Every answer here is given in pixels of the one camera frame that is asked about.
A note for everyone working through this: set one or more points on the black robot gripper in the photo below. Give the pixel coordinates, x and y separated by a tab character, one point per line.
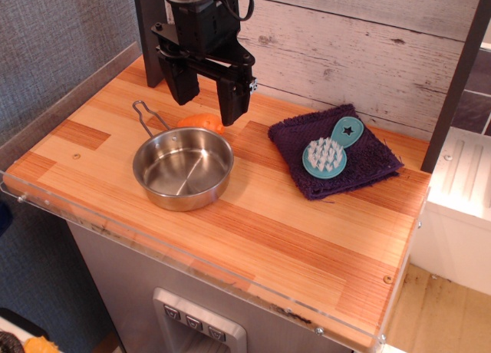
203	39

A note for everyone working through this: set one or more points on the stainless steel pan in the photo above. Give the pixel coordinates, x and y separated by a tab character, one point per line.
184	168

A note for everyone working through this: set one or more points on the purple folded rag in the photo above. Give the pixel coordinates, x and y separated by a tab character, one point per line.
369	160

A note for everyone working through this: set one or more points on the orange toy carrot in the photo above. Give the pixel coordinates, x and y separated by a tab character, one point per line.
204	120

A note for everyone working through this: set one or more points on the teal scrub brush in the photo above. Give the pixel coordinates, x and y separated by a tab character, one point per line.
325	158

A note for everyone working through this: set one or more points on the grey toy fridge cabinet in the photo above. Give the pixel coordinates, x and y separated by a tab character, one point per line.
127	274

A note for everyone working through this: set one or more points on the silver dispenser button panel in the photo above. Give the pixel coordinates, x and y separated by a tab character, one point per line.
188	327

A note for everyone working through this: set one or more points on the clear acrylic edge guard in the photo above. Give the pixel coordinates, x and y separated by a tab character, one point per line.
330	266

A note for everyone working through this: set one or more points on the orange black object bottom left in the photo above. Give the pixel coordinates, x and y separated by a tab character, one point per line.
11	344

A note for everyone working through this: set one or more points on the dark grey left post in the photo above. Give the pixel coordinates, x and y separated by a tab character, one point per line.
149	12

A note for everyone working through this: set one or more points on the dark grey post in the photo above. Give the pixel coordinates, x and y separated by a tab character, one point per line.
149	12
464	67

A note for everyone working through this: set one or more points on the dark grey right post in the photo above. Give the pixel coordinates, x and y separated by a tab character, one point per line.
464	67

